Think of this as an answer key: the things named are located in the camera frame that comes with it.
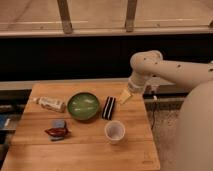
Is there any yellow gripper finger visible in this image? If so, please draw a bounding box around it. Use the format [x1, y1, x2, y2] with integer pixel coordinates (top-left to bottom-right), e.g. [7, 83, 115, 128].
[119, 89, 132, 104]

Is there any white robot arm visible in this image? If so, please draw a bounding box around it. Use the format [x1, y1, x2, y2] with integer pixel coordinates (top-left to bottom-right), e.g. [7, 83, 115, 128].
[119, 50, 213, 171]

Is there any green ceramic bowl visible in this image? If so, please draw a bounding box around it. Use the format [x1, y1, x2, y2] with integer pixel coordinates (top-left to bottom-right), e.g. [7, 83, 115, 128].
[67, 92, 100, 121]

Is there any black white striped sponge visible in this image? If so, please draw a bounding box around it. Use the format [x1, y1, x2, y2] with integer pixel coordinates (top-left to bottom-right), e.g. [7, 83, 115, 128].
[102, 96, 116, 120]

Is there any white paper cup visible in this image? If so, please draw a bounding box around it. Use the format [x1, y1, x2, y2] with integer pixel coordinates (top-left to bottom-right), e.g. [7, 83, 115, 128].
[104, 120, 126, 144]

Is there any red chip bag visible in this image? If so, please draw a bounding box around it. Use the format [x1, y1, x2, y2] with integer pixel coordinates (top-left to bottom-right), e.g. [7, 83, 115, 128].
[46, 127, 69, 137]

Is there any right metal window post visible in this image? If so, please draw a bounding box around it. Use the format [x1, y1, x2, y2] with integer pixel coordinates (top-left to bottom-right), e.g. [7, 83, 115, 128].
[125, 0, 137, 32]

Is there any metal window post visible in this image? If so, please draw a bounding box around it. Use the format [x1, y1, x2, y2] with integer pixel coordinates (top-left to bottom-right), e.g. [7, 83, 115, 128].
[125, 0, 137, 32]
[57, 0, 73, 34]

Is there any left metal window post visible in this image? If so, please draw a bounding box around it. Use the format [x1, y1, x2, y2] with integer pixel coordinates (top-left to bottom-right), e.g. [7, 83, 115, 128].
[57, 0, 73, 34]

